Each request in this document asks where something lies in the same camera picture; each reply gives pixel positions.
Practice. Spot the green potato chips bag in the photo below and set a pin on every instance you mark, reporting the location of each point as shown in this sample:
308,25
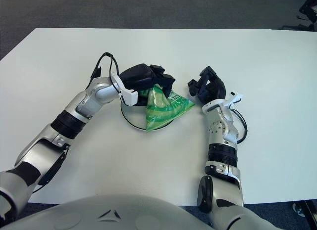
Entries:
161,111

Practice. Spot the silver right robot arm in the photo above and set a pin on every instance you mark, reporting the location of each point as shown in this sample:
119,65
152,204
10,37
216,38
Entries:
223,131

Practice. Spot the black office chair base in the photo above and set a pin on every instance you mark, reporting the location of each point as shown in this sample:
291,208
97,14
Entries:
308,10

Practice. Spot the white plate with black rim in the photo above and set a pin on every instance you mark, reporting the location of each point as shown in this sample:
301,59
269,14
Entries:
133,116

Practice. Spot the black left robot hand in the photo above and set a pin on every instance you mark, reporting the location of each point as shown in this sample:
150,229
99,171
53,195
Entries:
138,76

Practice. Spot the grey robot torso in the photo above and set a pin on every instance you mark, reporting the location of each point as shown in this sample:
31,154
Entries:
123,215

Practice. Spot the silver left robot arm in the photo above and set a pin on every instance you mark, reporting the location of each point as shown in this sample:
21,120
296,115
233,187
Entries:
74,108

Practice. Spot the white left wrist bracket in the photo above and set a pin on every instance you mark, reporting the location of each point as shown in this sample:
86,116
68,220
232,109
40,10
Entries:
130,97

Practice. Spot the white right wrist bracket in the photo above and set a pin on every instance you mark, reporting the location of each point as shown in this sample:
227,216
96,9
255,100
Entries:
235,98

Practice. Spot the black table leg with foot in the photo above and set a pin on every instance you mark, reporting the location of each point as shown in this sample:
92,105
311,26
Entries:
310,212

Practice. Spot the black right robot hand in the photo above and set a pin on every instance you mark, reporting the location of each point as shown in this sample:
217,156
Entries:
215,89

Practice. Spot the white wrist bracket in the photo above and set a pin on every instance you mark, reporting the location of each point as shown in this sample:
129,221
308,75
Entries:
235,98
130,97

